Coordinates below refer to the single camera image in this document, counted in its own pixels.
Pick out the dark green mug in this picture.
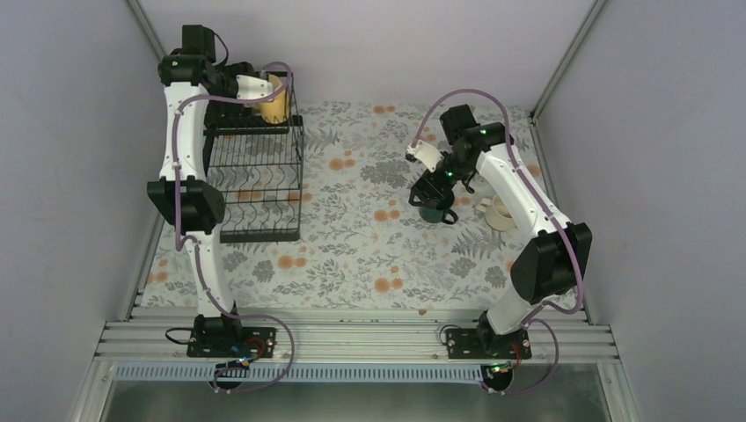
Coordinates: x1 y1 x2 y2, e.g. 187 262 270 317
419 199 458 225

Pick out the beige mug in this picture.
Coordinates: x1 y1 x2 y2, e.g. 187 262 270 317
474 195 516 232

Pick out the yellow cup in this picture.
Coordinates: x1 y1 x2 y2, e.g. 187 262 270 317
254 74 289 125

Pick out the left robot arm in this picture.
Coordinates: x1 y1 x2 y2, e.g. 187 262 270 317
147 25 245 356

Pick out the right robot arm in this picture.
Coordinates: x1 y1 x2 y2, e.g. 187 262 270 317
406 105 592 358

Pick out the floral tablecloth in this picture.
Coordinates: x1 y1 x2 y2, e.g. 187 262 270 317
143 101 578 311

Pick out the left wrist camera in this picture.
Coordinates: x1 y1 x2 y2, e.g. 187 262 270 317
236 75 274 101

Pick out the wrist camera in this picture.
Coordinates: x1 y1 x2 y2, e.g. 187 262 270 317
405 140 443 172
236 75 274 101

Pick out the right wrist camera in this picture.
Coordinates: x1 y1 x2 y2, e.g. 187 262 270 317
405 140 443 172

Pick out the black wire dish rack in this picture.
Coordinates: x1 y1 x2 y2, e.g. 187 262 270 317
204 87 304 244

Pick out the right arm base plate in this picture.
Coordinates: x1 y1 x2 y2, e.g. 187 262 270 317
438 322 532 360

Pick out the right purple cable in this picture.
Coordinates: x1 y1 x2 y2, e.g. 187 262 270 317
410 88 586 397

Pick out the purple cable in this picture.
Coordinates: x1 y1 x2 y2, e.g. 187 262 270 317
170 62 296 397
410 88 586 397

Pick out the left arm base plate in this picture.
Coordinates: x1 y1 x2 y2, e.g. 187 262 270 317
186 327 277 360

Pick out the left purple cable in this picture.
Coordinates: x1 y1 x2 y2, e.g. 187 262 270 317
170 62 296 397

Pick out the aluminium rail frame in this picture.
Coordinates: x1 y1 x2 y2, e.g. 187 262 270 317
72 306 639 421

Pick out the slotted cable duct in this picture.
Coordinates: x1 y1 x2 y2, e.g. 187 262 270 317
112 362 483 384

